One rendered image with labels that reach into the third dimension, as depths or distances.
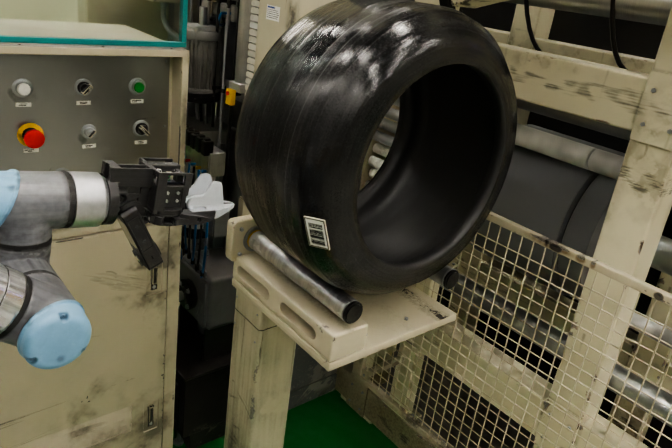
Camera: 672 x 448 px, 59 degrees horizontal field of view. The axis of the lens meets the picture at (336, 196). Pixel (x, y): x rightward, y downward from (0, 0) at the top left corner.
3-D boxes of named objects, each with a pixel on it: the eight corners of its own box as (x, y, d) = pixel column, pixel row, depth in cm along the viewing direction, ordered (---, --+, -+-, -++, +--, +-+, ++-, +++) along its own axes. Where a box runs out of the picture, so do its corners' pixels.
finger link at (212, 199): (248, 183, 92) (194, 183, 86) (241, 219, 94) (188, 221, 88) (237, 177, 94) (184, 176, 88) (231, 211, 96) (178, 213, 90)
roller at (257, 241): (246, 230, 131) (263, 226, 134) (244, 248, 133) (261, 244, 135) (347, 306, 107) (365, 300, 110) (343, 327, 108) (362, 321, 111)
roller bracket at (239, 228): (224, 257, 133) (226, 217, 130) (356, 228, 158) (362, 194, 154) (231, 264, 131) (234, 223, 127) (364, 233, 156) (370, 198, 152)
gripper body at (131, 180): (198, 174, 85) (115, 173, 77) (189, 229, 88) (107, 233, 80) (175, 157, 91) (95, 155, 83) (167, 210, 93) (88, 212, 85)
